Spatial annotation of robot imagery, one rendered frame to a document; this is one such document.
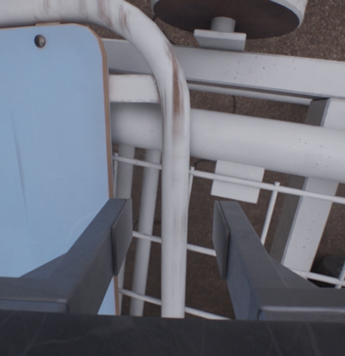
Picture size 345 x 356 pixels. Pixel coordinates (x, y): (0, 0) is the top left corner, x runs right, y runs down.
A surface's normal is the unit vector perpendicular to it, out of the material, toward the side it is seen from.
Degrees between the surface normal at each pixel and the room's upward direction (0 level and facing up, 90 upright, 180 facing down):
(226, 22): 18
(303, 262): 0
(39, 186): 1
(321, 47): 0
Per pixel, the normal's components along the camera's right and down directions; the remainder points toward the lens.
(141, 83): -0.21, 0.25
